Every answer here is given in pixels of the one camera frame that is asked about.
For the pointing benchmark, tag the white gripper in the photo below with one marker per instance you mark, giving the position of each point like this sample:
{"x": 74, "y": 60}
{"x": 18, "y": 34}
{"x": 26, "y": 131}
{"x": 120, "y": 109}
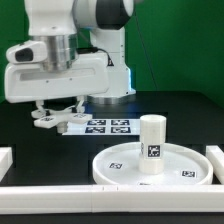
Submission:
{"x": 29, "y": 82}

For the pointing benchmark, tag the white cross-shaped table base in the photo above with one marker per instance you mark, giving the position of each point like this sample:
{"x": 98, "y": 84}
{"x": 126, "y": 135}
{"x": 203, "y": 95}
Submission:
{"x": 47, "y": 118}

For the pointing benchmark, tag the white round table top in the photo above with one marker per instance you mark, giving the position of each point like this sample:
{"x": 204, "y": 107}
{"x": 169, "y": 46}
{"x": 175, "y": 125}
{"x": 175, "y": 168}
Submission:
{"x": 168, "y": 164}

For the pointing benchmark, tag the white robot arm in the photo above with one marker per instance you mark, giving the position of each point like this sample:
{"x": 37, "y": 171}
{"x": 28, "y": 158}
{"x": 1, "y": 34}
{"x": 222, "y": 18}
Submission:
{"x": 76, "y": 48}

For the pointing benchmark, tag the white marker sheet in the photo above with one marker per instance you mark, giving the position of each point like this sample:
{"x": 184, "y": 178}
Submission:
{"x": 105, "y": 127}

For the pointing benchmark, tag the white left fence bar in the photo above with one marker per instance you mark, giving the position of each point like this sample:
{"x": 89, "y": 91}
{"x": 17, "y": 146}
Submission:
{"x": 6, "y": 161}

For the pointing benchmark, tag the white fence bar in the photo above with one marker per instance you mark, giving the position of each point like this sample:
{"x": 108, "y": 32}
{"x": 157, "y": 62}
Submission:
{"x": 6, "y": 161}
{"x": 111, "y": 198}
{"x": 216, "y": 156}

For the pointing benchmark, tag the white front fence bar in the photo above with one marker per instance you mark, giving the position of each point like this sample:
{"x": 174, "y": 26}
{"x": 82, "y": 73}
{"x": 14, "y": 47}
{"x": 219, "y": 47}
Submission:
{"x": 111, "y": 198}

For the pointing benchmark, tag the white right fence bar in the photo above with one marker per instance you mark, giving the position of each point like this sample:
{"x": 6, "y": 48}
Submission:
{"x": 216, "y": 156}

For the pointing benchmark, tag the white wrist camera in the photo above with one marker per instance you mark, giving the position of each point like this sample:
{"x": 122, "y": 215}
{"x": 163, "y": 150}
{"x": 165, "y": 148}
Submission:
{"x": 27, "y": 53}

